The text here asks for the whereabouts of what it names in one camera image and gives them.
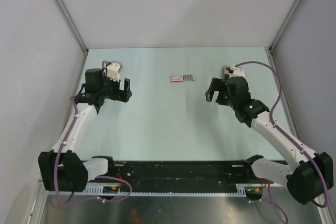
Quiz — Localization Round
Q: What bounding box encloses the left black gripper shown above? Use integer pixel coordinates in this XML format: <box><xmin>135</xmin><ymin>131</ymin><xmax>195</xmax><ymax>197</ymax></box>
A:
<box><xmin>99</xmin><ymin>72</ymin><xmax>132</xmax><ymax>103</ymax></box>

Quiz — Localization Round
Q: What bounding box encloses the white slotted cable duct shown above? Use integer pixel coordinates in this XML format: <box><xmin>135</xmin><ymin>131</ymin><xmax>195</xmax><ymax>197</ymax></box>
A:
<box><xmin>46</xmin><ymin>183</ymin><xmax>263</xmax><ymax>197</ymax></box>

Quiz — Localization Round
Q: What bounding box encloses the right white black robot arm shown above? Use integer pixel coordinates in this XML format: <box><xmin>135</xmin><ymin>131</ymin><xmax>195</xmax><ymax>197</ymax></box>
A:
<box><xmin>205</xmin><ymin>77</ymin><xmax>334</xmax><ymax>205</ymax></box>

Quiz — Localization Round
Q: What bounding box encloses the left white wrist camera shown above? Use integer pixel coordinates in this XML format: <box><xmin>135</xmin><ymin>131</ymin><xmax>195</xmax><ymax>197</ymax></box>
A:
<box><xmin>102</xmin><ymin>60</ymin><xmax>123</xmax><ymax>82</ymax></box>

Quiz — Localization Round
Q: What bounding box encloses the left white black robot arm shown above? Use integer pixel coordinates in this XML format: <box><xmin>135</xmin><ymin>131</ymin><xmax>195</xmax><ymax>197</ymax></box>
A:
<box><xmin>38</xmin><ymin>61</ymin><xmax>132</xmax><ymax>193</ymax></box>

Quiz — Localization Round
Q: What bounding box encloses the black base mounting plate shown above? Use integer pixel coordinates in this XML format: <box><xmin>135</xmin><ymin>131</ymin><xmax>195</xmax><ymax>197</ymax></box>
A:
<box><xmin>95</xmin><ymin>161</ymin><xmax>267</xmax><ymax>195</ymax></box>

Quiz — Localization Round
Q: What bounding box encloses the red staple box with tray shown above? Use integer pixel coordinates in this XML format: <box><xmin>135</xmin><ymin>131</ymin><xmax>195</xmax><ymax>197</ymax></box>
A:
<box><xmin>171</xmin><ymin>74</ymin><xmax>195</xmax><ymax>82</ymax></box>

